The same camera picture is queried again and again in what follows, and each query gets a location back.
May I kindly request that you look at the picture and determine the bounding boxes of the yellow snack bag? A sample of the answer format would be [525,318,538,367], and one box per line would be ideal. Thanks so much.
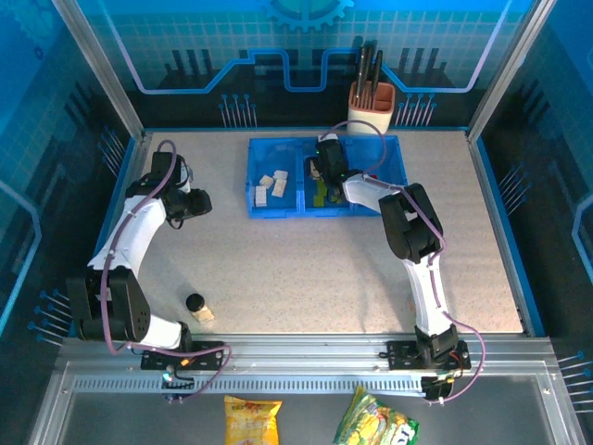
[224,395,283,445]

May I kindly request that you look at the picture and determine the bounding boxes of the glass jar black lid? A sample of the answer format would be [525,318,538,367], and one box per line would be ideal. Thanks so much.
[184,292,217,325]

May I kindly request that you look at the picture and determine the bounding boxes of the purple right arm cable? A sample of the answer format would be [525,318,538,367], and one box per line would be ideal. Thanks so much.
[317,121,486,404]

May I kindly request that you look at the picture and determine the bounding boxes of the green snack bag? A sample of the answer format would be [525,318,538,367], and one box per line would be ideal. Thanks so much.
[333,385,421,445]

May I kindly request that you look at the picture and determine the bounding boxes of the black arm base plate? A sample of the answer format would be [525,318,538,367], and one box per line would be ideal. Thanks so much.
[386,340,472,372]
[140,340,228,372]

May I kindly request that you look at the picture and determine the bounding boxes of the white orange knife holder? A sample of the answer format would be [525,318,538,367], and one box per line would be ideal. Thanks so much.
[347,81,397,135]

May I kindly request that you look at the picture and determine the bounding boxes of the aluminium frame post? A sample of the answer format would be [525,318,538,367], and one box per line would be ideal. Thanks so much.
[466,0,555,143]
[50,0,152,143]

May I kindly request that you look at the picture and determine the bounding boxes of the aluminium rail beam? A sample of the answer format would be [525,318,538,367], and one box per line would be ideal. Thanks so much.
[57,332,557,372]

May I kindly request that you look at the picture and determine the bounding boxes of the slotted grey cable duct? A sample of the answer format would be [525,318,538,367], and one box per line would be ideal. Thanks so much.
[72,377,430,394]

